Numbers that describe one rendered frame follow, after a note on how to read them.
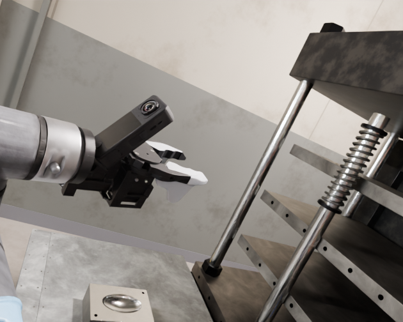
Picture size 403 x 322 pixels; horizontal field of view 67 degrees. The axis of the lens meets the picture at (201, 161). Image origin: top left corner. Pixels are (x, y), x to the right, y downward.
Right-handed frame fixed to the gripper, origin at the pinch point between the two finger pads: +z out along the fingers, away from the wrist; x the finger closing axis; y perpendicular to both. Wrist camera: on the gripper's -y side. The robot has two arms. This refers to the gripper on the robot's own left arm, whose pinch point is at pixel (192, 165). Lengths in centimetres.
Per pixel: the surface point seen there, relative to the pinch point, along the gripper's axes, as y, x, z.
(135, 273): 71, -37, 43
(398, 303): 13, 31, 65
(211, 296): 71, -19, 76
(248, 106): 1, -145, 180
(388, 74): -39, -10, 67
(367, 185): -7, 2, 78
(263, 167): 13, -40, 84
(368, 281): 15, 22, 69
